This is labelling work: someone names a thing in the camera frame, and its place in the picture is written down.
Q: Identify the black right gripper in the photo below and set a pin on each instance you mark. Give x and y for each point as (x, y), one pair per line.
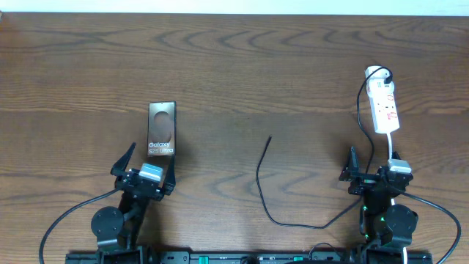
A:
(351, 169)

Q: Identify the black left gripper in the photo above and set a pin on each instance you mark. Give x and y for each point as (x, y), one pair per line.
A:
(117, 169)

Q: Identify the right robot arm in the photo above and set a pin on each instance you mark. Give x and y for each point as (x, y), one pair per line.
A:
(386, 226)

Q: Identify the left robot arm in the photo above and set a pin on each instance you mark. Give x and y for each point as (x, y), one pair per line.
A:
(117, 228)

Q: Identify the white power strip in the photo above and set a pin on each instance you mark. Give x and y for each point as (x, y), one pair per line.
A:
(380, 90)

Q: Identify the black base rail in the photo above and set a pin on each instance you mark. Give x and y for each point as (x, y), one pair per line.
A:
(205, 258)

